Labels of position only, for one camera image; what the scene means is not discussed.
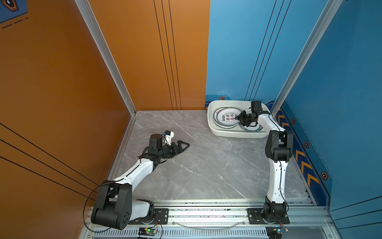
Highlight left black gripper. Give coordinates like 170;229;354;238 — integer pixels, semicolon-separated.
158;141;189;160

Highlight small green rim text plate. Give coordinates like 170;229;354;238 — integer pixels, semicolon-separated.
239;122;263;132

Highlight large plate red characters circles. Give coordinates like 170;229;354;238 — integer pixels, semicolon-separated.
213;107;242;127

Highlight white plate brown flower outline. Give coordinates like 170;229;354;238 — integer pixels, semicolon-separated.
213;107;238;129

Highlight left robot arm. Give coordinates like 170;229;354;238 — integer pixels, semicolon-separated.
91;130;190;230

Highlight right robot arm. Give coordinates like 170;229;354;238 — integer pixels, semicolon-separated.
236;107;293;224

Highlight white plastic bin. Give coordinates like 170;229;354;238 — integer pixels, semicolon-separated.
207;100;268;138

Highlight left green circuit board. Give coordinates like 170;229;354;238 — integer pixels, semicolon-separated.
137;227;160;239

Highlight right circuit board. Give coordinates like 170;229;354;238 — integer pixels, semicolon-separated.
266;227;289;239

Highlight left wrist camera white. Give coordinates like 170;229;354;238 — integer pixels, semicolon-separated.
162;130;174;145

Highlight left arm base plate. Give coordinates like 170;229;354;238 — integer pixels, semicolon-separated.
128;208;169;225

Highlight aluminium rail frame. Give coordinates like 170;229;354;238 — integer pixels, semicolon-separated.
80;198;341;239

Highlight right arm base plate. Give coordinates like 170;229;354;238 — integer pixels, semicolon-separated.
247;208;290;225

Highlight right aluminium corner post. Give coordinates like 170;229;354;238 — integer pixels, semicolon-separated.
271;0;343;117

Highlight aluminium corner post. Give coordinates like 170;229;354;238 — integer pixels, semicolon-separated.
271;0;343;117
74;0;137;116

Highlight left aluminium corner post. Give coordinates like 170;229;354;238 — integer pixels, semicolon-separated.
74;0;137;116

